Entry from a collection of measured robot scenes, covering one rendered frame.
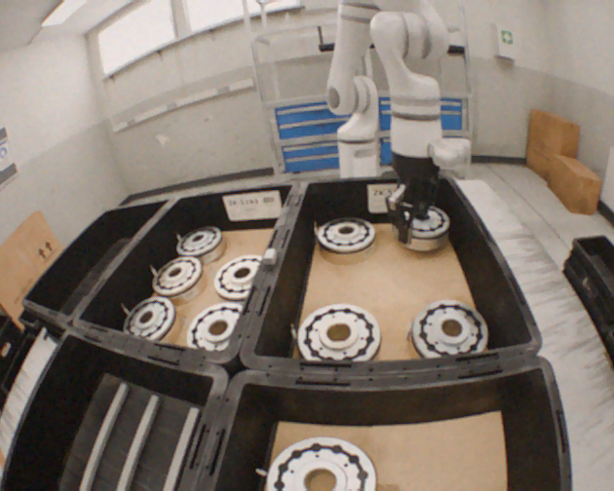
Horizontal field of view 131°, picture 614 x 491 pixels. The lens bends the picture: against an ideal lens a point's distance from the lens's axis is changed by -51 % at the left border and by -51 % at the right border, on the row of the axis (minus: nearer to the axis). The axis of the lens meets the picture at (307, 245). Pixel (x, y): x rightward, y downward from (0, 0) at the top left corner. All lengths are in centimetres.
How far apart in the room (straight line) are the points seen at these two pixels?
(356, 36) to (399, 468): 66
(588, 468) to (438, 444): 38
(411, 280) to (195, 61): 322
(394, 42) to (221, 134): 310
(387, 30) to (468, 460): 49
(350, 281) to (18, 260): 295
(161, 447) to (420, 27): 60
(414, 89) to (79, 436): 68
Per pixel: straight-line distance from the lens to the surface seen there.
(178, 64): 350
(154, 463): 39
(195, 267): 53
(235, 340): 28
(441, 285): 46
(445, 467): 33
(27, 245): 314
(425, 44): 38
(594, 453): 63
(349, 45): 60
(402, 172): 41
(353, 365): 24
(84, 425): 50
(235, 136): 332
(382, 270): 47
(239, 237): 62
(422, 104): 38
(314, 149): 231
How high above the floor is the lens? 114
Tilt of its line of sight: 35 degrees down
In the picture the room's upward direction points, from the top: 10 degrees counter-clockwise
